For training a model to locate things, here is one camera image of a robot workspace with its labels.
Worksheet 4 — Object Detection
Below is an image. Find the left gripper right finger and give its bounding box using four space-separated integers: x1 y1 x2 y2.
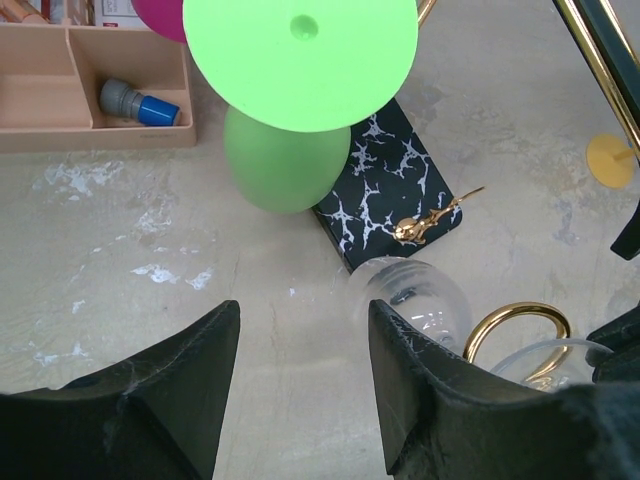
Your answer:
368 300 639 479

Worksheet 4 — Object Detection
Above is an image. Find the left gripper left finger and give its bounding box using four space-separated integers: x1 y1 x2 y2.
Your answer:
1 300 240 479

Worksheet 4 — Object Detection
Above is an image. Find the yellow wine glass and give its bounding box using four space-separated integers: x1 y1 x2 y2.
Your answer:
586 134 636 189

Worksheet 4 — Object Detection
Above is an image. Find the clear wine glass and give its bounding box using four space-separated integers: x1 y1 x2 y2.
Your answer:
343 256 613 393

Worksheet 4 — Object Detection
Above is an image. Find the green wine glass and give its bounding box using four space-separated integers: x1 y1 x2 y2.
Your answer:
183 1 419 213

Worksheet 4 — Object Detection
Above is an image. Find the pink wine glass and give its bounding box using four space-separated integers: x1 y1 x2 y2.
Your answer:
131 0 186 44

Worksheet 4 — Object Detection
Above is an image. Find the gold wine glass rack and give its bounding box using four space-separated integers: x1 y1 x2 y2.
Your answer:
312 0 640 386

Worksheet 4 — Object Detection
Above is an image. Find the blue grey glue stick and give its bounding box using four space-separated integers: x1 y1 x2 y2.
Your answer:
99 78 181 127

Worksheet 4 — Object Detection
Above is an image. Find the orange desk file organizer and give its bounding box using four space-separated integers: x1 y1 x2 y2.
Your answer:
1 1 196 154

